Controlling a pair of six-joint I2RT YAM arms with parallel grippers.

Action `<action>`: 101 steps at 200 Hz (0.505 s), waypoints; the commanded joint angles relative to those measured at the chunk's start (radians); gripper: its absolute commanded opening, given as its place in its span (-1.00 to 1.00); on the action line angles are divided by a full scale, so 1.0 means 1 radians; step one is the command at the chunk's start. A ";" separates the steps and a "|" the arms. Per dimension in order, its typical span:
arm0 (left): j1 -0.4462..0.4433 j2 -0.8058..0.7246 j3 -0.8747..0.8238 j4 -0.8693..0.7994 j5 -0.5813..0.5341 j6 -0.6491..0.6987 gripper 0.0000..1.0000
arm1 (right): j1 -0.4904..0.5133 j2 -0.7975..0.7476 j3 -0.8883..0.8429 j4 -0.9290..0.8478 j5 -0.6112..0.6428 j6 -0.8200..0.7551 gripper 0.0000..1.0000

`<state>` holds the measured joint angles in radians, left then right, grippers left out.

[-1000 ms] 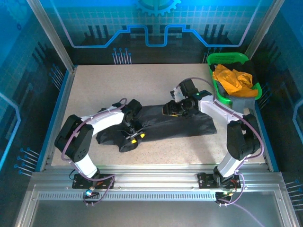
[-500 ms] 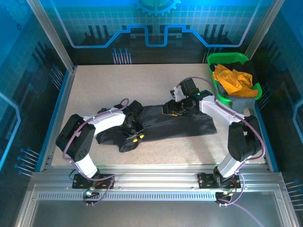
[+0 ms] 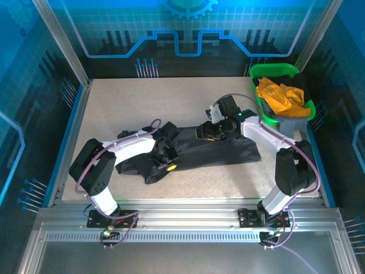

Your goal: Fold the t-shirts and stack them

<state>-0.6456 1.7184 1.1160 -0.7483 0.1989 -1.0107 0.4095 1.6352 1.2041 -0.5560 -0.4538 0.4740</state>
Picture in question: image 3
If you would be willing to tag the black t-shirt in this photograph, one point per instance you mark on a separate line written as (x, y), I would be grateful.
(300, 81)

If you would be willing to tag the orange t-shirt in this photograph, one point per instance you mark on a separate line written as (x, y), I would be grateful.
(280, 97)

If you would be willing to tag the green plastic basket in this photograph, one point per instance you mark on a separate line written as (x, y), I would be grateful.
(275, 68)

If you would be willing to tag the aluminium frame post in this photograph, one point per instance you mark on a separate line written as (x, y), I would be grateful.
(316, 34)
(62, 42)

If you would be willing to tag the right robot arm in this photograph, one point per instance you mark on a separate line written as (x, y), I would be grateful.
(291, 171)

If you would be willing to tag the aluminium mounting rail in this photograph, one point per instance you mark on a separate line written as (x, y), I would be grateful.
(185, 212)

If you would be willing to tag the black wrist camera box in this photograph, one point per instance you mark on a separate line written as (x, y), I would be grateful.
(228, 105)
(170, 130)

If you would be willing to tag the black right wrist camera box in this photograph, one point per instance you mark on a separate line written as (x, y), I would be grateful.
(228, 105)

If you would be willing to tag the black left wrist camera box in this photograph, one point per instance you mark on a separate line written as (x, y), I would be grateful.
(170, 130)

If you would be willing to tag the grey t-shirt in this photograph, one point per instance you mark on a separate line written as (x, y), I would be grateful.
(292, 124)

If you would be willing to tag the dark navy t-shirt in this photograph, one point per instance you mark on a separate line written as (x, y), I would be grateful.
(211, 152)

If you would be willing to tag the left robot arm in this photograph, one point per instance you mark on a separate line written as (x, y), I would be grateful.
(97, 174)

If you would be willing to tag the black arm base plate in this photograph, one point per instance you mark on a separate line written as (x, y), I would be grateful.
(251, 218)
(97, 219)

